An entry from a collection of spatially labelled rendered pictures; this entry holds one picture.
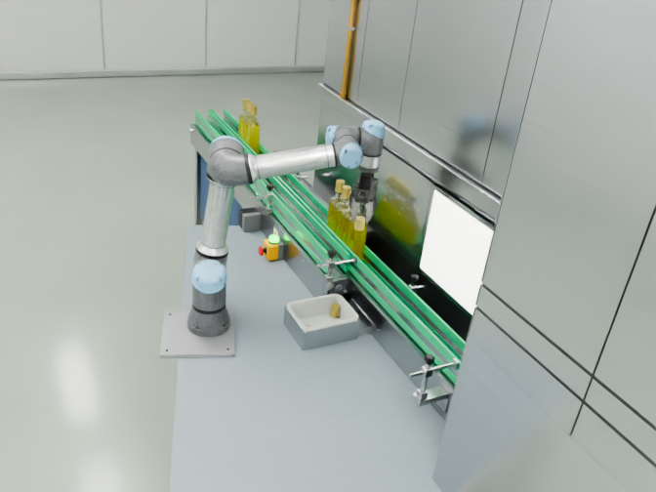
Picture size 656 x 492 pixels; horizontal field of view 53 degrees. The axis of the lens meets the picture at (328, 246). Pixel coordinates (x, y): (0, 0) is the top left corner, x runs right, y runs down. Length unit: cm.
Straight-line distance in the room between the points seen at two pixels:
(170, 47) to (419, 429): 670
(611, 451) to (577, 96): 67
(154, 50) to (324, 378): 640
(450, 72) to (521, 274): 95
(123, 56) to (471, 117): 636
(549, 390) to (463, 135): 98
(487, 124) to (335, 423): 102
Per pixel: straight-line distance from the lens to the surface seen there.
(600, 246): 131
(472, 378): 168
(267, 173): 207
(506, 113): 202
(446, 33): 225
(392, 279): 241
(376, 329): 239
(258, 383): 218
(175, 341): 233
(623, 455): 140
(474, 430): 173
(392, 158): 248
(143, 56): 819
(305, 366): 225
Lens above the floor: 217
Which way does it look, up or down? 29 degrees down
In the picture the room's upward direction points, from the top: 6 degrees clockwise
